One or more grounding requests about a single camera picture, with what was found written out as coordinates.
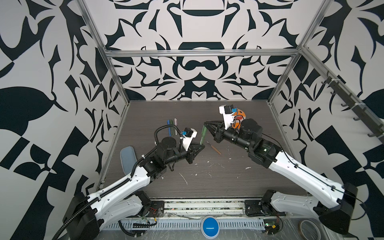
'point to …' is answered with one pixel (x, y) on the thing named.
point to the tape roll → (309, 230)
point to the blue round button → (210, 227)
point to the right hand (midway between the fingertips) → (205, 124)
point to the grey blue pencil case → (128, 158)
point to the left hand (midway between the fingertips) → (204, 142)
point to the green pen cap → (204, 131)
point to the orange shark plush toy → (239, 116)
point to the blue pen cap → (168, 122)
